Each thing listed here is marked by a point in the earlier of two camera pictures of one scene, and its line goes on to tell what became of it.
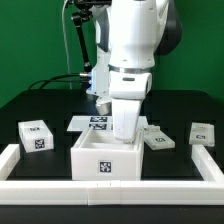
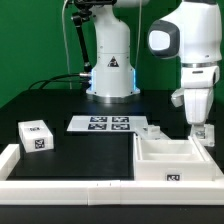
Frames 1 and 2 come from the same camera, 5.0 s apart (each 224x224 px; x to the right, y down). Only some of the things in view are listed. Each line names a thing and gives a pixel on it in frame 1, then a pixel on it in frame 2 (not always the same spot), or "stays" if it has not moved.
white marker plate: [82, 123] stays
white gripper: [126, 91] to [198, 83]
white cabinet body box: [97, 155] to [183, 159]
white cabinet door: [202, 134] stays
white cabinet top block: [35, 135] stays
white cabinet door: [156, 139] stays
